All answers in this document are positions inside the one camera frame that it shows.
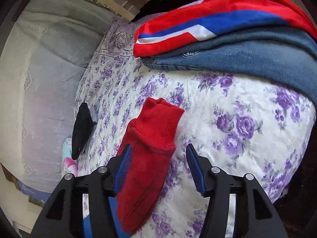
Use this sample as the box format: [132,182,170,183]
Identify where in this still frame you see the red and blue spider pants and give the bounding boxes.
[83,97,186,238]

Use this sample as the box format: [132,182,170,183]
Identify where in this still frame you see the teal pink floral folded blanket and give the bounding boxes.
[61,137,78,177]

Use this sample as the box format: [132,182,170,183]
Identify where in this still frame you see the folded grey garment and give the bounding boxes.
[81,108,98,158]

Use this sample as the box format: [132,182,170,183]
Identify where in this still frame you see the purple floral bed quilt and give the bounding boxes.
[75,18,315,237]

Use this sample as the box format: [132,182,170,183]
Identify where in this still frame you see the folded black garment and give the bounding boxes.
[72,102,93,160]

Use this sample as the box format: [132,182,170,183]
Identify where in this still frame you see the folded blue denim jeans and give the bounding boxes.
[142,27,316,103]

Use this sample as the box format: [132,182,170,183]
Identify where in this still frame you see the lavender lace sofa cover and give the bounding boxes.
[1,0,113,192]

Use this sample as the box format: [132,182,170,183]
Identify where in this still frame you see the red white blue striped garment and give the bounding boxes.
[133,0,316,58]

